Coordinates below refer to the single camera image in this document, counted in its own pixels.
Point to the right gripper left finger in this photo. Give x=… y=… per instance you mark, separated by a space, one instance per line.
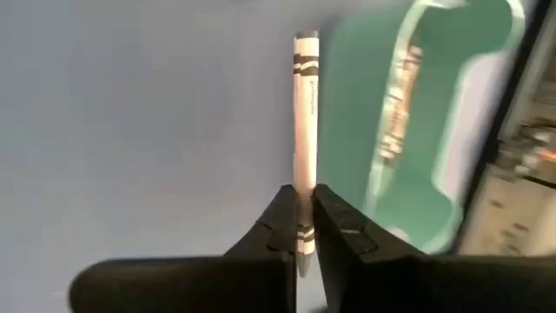
x=195 y=287

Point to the teal plastic bin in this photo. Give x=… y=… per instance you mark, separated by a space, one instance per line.
x=356 y=108

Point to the white crayon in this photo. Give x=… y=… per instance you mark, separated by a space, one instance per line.
x=305 y=130
x=397 y=113

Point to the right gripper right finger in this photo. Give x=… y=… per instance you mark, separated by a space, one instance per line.
x=434 y=287

